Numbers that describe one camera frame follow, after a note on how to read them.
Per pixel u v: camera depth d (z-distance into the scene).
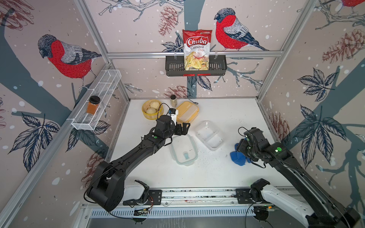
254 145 0.56
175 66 0.94
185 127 0.74
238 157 0.80
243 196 0.73
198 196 0.76
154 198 0.73
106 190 0.40
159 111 1.04
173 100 1.10
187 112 1.01
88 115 0.71
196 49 0.85
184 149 0.91
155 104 1.10
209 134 0.98
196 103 1.18
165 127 0.64
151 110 1.07
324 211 0.39
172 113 0.73
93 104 0.66
